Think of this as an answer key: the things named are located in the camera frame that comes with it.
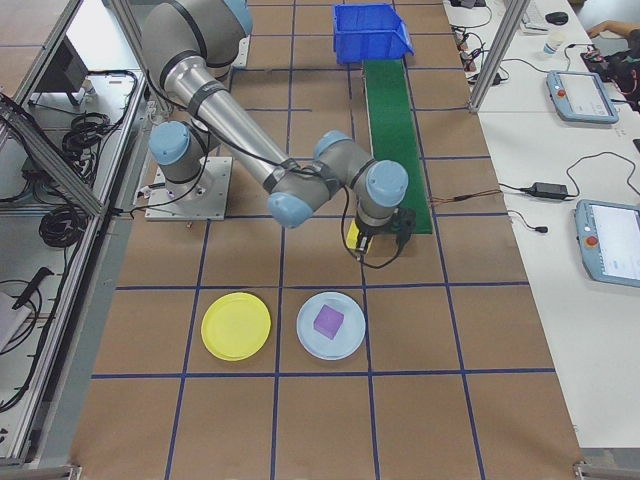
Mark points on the black handheld tool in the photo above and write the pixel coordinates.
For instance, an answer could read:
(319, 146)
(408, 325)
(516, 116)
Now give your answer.
(35, 280)

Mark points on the green conveyor belt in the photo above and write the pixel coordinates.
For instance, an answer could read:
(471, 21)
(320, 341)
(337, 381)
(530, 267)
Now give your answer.
(395, 140)

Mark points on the blue plastic storage bin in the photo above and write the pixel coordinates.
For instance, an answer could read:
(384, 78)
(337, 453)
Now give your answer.
(370, 35)

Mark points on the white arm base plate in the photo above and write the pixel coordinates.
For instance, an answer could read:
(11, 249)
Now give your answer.
(215, 200)
(241, 52)

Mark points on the paper cup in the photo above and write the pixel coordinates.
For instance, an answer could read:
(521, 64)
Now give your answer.
(553, 45)

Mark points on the black computer mouse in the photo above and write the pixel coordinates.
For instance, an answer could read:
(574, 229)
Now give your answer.
(556, 17)

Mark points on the black box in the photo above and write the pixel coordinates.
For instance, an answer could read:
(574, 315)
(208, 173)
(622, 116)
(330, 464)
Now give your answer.
(65, 70)

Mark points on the black power brick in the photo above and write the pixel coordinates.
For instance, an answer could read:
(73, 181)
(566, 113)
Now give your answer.
(549, 190)

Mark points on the black electronics board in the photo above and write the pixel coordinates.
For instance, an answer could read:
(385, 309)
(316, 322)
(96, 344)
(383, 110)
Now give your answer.
(595, 54)

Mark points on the white side table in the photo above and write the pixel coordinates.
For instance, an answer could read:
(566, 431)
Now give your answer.
(550, 325)

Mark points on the white keyboard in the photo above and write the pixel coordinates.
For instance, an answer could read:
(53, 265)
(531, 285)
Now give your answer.
(535, 15)

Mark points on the grey blue teach pendant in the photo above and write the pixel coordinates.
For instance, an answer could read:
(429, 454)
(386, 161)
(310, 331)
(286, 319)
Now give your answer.
(582, 97)
(612, 245)

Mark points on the purple foam block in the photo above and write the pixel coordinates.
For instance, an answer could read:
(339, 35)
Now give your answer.
(328, 321)

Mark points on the light blue plate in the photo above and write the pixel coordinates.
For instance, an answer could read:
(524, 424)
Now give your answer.
(310, 340)

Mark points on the aluminium post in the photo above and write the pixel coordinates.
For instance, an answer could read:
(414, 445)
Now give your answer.
(492, 60)

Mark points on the aluminium corner bar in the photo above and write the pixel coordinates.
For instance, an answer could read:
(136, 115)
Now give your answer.
(610, 465)
(40, 472)

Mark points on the bystander forearm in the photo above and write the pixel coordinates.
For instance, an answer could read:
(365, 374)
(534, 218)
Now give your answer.
(607, 27)

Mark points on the V-shaped aluminium frame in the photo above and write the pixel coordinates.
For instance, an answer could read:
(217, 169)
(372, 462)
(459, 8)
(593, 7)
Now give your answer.
(70, 185)

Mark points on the yellow foam block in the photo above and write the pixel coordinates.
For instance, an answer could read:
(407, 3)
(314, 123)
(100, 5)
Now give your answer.
(352, 237)

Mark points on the yellow plate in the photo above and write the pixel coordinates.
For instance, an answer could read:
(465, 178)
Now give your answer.
(235, 327)

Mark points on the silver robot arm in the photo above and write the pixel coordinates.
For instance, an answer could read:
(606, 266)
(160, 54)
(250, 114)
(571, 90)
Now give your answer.
(235, 130)

